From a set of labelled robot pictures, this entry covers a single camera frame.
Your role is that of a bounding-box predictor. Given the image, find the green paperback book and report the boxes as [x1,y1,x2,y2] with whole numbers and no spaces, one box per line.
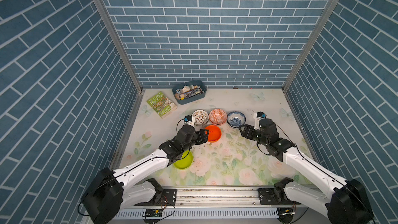
[147,91,177,119]

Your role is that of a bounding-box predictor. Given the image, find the white vent strip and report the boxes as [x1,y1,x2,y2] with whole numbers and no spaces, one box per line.
[114,207,278,220]

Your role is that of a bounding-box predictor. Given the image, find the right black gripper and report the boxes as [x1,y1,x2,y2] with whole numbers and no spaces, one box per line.
[238,123,268,147]

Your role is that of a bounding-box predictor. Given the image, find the circuit board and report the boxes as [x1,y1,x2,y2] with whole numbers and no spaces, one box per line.
[277,208,295,224]
[143,209,163,219]

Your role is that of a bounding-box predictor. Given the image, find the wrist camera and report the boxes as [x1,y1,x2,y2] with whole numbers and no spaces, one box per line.
[183,115,195,127]
[254,112,267,130]

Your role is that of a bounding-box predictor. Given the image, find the right circuit board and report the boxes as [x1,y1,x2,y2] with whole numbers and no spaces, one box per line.
[277,208,295,224]

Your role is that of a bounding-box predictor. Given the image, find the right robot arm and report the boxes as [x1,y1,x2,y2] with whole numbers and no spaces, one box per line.
[239,117,374,224]

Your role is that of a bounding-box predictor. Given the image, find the items in bin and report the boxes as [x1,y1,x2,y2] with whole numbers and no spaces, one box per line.
[174,85,204,100]

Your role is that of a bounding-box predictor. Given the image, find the plain orange bowl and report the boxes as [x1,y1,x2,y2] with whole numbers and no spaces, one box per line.
[205,125,222,143]

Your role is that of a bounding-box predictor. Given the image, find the left circuit board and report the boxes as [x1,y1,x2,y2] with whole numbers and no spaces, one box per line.
[143,209,163,219]

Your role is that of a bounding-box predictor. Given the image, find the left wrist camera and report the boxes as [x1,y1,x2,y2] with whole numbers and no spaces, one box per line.
[183,115,195,127]

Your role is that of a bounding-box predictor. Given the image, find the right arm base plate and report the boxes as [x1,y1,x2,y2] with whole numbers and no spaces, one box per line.
[258,188,293,205]

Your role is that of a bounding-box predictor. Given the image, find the teal plastic bin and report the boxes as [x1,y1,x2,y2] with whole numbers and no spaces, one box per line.
[172,80,207,105]

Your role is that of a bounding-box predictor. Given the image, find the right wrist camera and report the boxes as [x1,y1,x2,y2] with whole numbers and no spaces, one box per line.
[254,112,267,130]

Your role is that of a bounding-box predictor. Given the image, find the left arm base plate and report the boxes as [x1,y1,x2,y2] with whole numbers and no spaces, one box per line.
[135,189,177,207]

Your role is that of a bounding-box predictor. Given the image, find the lime green bowl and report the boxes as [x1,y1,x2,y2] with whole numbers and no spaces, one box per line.
[173,150,193,170]

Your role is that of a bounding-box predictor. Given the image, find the orange geometric pattern bowl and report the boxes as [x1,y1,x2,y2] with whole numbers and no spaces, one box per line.
[209,108,228,125]

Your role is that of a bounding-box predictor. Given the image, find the aluminium rail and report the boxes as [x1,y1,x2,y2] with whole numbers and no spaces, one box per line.
[121,185,327,209]

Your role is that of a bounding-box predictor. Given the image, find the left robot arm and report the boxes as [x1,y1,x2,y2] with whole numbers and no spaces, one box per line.
[80,124,210,224]

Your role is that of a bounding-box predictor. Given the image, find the brown lattice bowl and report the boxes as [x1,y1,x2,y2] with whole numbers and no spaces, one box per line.
[192,110,209,127]

